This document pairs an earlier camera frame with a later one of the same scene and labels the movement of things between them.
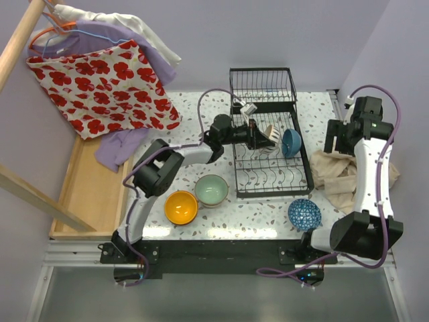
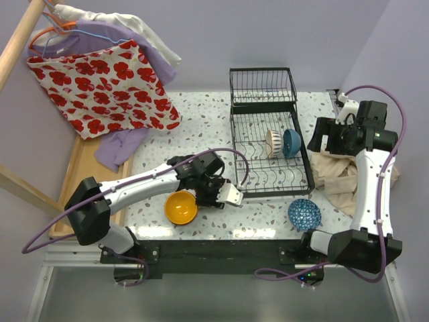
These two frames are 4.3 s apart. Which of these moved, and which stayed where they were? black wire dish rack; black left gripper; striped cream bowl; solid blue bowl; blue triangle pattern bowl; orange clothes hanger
Moved: black left gripper; striped cream bowl
Stayed: blue triangle pattern bowl; orange clothes hanger; solid blue bowl; black wire dish rack
